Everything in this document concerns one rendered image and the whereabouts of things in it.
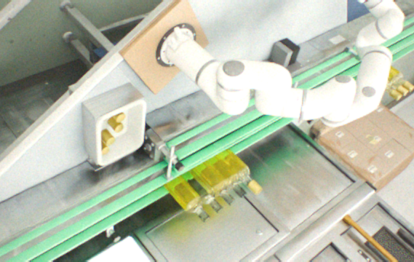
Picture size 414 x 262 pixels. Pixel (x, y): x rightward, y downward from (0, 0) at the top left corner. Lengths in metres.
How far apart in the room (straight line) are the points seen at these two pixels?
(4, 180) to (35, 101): 0.71
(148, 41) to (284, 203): 0.88
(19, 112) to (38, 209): 0.68
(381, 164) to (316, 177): 3.53
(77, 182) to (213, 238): 0.52
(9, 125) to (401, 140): 4.76
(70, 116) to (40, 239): 0.38
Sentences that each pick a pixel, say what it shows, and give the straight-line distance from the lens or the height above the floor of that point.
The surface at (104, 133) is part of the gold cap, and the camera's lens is 1.50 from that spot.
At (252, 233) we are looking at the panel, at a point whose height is 1.24.
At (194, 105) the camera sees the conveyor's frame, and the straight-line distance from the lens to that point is 1.67.
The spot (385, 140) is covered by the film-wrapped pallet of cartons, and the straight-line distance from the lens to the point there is 5.81.
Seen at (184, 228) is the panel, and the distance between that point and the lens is 1.68.
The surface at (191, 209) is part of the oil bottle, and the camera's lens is 1.56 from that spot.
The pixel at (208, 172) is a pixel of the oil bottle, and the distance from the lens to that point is 1.64.
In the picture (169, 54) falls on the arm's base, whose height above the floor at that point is 0.80.
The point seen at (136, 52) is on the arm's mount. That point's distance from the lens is 1.37.
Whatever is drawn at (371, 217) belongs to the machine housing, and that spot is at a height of 1.46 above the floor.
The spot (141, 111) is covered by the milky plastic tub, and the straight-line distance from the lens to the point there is 1.45.
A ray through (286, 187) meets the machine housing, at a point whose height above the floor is 1.15.
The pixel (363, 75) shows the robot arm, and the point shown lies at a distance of 1.39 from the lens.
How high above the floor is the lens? 1.65
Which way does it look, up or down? 27 degrees down
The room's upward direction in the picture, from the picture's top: 135 degrees clockwise
